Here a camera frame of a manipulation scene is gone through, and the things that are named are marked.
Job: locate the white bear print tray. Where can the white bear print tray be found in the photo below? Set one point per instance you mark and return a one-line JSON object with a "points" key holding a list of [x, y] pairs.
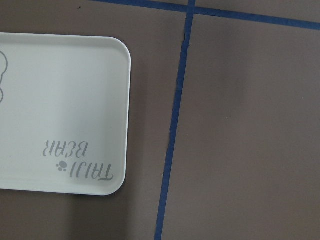
{"points": [[64, 113]]}

